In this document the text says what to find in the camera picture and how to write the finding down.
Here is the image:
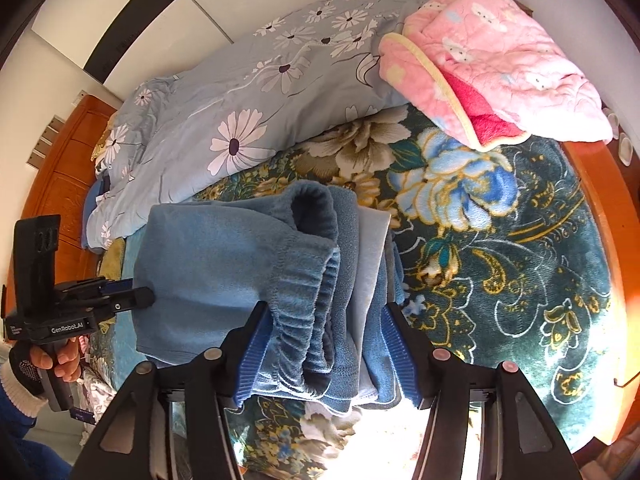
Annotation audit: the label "wooden headboard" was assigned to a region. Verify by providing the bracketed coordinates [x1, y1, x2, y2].
[7, 95, 123, 311]

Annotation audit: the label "floral pillow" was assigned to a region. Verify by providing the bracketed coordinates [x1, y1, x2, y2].
[92, 127, 121, 171]

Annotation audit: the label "light blue floral duvet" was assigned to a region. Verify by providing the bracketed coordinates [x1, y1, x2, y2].
[85, 0, 443, 251]

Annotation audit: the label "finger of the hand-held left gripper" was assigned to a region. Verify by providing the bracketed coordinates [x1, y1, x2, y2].
[62, 277, 136, 306]
[75, 286, 155, 318]

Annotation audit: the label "white glossy wardrobe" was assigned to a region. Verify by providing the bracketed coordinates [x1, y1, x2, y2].
[0, 0, 381, 106]

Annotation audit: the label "yellow knitted sweater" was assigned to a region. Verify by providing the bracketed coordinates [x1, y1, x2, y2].
[97, 237, 128, 281]

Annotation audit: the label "teal floral bed blanket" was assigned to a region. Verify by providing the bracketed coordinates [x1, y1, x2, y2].
[90, 105, 626, 480]

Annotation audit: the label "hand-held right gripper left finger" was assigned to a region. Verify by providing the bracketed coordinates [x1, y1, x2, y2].
[70, 301, 271, 480]

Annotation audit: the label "pale blue garment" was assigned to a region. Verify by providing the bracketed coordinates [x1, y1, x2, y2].
[345, 209, 392, 396]

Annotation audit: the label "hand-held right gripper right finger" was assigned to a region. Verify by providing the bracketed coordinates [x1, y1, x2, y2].
[381, 302, 583, 480]

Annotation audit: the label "pink quilted blanket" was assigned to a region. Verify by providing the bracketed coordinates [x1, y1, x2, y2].
[378, 0, 613, 151]

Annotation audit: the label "person's left hand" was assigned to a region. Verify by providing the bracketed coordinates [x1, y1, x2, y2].
[7, 336, 84, 387]

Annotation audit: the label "wooden bed footboard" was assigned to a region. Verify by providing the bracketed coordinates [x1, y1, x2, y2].
[562, 105, 640, 446]

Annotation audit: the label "wall switch panel row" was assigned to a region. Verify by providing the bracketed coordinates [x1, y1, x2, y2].
[27, 114, 67, 167]

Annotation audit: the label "light blue fleece pants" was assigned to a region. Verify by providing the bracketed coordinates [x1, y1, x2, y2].
[134, 181, 418, 418]

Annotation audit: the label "person's left forearm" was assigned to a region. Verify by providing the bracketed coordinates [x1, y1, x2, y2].
[0, 360, 96, 480]

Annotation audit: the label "blue pillow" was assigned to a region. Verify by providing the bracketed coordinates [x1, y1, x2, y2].
[82, 177, 113, 221]

